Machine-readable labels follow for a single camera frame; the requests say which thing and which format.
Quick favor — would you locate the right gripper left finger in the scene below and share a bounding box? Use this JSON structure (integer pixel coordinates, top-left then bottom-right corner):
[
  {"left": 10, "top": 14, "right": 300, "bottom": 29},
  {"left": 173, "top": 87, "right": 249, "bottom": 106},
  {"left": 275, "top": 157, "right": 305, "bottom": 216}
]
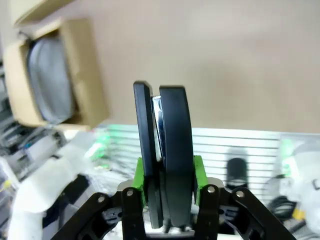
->
[{"left": 49, "top": 157, "right": 146, "bottom": 240}]

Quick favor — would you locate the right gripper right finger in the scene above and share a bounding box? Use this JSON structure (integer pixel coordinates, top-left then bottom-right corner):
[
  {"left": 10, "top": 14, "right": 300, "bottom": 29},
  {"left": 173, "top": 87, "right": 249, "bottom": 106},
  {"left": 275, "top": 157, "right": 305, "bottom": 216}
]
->
[{"left": 192, "top": 154, "right": 298, "bottom": 240}]

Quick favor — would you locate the black stapler with chrome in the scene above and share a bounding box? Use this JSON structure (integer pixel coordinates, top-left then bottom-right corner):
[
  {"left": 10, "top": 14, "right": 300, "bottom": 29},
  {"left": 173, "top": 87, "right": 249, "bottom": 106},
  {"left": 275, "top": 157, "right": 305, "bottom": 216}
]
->
[{"left": 133, "top": 80, "right": 194, "bottom": 229}]

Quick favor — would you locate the grey cap with letter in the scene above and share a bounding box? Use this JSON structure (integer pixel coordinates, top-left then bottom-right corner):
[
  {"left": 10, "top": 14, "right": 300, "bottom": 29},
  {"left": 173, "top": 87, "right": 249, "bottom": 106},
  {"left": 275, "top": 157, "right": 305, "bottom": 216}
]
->
[{"left": 26, "top": 37, "right": 76, "bottom": 124}]

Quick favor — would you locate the cardboard box with long flap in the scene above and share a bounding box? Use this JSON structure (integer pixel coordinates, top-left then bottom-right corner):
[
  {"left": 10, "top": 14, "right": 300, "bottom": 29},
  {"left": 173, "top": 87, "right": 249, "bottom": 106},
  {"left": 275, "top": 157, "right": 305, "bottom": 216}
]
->
[{"left": 3, "top": 18, "right": 111, "bottom": 132}]

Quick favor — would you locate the cardboard box with wide flap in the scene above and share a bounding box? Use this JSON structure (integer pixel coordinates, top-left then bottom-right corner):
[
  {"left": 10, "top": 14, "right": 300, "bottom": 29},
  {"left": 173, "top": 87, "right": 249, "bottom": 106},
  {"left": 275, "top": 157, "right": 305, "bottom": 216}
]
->
[{"left": 13, "top": 0, "right": 76, "bottom": 27}]

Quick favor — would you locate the black cylindrical microphone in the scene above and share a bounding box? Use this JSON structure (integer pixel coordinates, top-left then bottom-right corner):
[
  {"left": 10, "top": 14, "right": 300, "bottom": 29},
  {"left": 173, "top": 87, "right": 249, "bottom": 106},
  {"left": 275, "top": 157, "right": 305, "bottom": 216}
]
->
[{"left": 226, "top": 157, "right": 249, "bottom": 191}]

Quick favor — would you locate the aluminium profile frame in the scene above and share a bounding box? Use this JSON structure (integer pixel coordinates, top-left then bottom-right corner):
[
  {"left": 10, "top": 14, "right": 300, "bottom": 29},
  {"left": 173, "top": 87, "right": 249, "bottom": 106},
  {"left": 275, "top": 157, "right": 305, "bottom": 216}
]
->
[{"left": 94, "top": 124, "right": 283, "bottom": 196}]

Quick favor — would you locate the black cable bundle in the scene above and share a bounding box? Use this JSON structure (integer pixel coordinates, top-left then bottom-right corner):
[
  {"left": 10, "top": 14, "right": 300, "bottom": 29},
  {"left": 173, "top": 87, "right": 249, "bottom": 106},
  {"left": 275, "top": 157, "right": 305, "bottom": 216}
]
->
[{"left": 266, "top": 194, "right": 310, "bottom": 222}]

